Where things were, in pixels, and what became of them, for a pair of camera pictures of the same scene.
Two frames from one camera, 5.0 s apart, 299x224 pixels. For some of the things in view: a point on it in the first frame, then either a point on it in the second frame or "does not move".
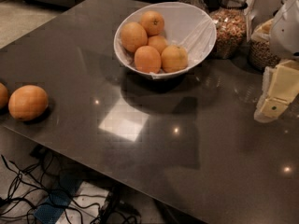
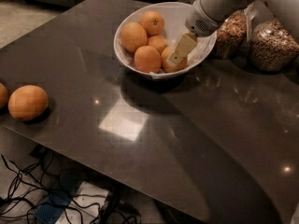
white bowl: x=185 y=25 does not move
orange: x=174 y=59 does not move
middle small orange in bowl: x=158 y=42 does not move
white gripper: x=286 y=32 -> x=199 y=21
